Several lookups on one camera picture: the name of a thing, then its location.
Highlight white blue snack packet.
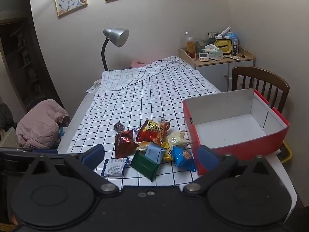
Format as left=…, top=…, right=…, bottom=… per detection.
left=101, top=158, right=130, bottom=177

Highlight blue cookie packet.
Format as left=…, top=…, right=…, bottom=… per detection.
left=172, top=146, right=196, bottom=172

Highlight brown oreo snack bag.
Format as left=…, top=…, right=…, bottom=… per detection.
left=115, top=130, right=139, bottom=159

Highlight pale yellow snack packet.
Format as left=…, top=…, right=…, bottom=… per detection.
left=166, top=130, right=191, bottom=147

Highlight yellow m&m packet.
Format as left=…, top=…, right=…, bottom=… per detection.
left=161, top=142, right=173, bottom=161

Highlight light blue snack packet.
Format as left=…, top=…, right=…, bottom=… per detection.
left=145, top=142, right=166, bottom=164

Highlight green snack packet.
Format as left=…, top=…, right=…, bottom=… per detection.
left=130, top=151, right=160, bottom=182

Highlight red yellow chips bag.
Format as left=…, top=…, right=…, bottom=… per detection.
left=136, top=119, right=170, bottom=146

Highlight braised egg packet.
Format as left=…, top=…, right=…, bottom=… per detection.
left=136, top=141, right=151, bottom=152

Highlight dark round candy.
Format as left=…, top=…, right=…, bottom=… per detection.
left=114, top=122, right=125, bottom=133

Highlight red white cardboard box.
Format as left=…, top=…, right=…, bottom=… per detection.
left=183, top=89, right=290, bottom=175

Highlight pink jacket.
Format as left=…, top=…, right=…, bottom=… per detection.
left=16, top=100, right=71, bottom=149

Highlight paper items on table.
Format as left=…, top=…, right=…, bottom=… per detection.
left=86, top=80, right=101, bottom=93

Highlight yellow trash bin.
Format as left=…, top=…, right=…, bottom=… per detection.
left=276, top=140, right=293, bottom=164

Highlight white black checkered tablecloth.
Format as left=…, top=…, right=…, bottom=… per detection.
left=66, top=55, right=222, bottom=190

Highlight grey wooden cabinet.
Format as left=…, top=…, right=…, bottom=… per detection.
left=179, top=46, right=255, bottom=92

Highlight white digital timer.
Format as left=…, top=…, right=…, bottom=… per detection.
left=199, top=52, right=209, bottom=62

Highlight brown wooden chair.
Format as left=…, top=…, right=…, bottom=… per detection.
left=232, top=66, right=290, bottom=113

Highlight pink box on table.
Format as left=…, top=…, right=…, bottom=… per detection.
left=131, top=60, right=147, bottom=68

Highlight white tissue pack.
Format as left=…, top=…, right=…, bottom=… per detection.
left=202, top=44, right=223, bottom=61

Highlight orange drink bottle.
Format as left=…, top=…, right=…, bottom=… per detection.
left=186, top=37, right=196, bottom=60

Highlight yellow tissue box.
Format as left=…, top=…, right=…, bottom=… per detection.
left=214, top=39, right=232, bottom=55

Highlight silver desk lamp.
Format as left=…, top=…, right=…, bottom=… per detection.
left=101, top=28, right=129, bottom=71

